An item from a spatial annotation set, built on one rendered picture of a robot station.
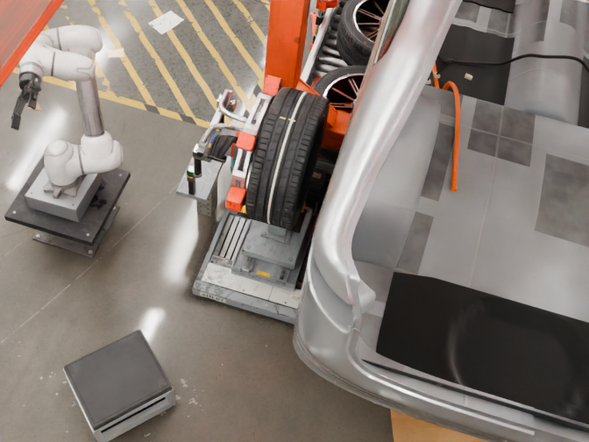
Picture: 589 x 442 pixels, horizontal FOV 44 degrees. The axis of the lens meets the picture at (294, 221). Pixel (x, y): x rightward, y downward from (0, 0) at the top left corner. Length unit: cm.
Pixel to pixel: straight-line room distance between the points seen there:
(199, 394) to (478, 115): 198
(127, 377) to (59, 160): 114
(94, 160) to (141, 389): 119
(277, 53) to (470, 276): 141
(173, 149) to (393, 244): 199
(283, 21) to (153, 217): 150
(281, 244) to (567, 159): 153
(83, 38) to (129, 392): 167
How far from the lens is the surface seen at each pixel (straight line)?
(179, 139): 474
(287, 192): 328
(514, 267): 336
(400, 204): 306
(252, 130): 332
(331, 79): 446
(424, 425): 395
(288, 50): 363
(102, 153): 387
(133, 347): 362
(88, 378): 358
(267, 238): 404
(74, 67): 316
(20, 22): 97
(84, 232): 401
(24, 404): 397
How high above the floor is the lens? 362
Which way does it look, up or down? 56 degrees down
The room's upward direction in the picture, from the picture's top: 10 degrees clockwise
